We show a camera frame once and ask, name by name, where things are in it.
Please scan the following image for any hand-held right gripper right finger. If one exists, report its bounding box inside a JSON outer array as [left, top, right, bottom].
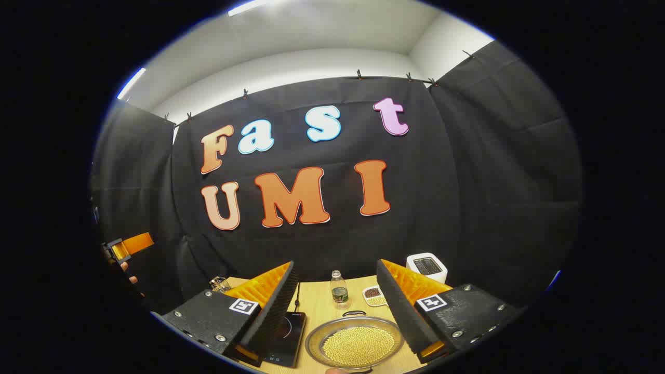
[[376, 259, 523, 364]]

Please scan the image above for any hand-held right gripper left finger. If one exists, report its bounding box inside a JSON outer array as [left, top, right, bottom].
[[162, 261, 300, 368]]

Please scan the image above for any black induction cooktop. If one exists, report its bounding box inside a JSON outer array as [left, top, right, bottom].
[[260, 311, 307, 368]]

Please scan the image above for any stainless steel pot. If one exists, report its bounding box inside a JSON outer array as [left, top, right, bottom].
[[304, 310, 405, 374]]

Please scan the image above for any pile of yellow soybeans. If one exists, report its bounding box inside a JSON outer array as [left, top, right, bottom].
[[322, 326, 396, 365]]

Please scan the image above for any white divided bean plate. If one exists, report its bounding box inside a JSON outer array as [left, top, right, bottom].
[[362, 285, 389, 308]]

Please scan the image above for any white toaster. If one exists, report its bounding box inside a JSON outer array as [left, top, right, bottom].
[[406, 253, 448, 285]]

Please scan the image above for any clear plastic water bottle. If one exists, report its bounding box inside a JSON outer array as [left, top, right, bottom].
[[331, 270, 350, 310]]

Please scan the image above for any ceiling light strip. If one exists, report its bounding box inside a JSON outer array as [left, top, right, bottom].
[[117, 68, 147, 100], [228, 0, 271, 16]]

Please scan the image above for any row of black cloth clips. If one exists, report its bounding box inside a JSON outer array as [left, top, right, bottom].
[[164, 50, 476, 123]]

